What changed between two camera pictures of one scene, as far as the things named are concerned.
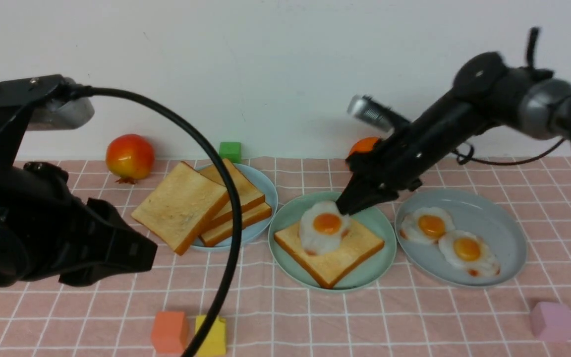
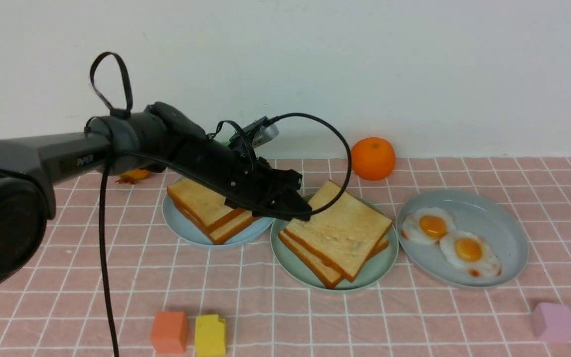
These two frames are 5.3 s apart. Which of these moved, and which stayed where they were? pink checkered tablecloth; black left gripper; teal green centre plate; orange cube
Moved: black left gripper
Stayed: teal green centre plate; orange cube; pink checkered tablecloth
